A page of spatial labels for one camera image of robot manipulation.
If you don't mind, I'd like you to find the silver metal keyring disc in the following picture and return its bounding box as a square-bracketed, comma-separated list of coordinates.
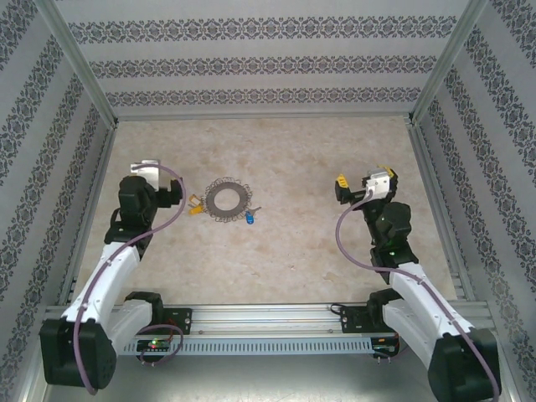
[203, 178, 255, 223]

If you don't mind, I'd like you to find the grey metal panel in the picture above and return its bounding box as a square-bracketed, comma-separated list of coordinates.
[24, 353, 516, 402]

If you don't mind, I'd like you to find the aluminium side rail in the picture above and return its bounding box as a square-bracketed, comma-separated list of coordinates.
[56, 121, 121, 307]
[405, 119, 468, 302]

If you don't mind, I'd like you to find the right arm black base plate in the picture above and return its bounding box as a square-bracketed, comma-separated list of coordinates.
[339, 305, 378, 335]

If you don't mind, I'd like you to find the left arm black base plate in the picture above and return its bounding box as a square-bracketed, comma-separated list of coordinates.
[161, 307, 194, 336]

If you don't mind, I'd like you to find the aluminium frame post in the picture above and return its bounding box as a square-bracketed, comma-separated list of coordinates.
[408, 0, 490, 126]
[32, 0, 121, 126]

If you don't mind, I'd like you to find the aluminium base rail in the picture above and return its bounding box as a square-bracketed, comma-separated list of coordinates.
[39, 304, 493, 336]

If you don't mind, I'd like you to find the grey slotted cable duct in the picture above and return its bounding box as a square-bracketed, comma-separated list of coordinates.
[56, 338, 374, 356]

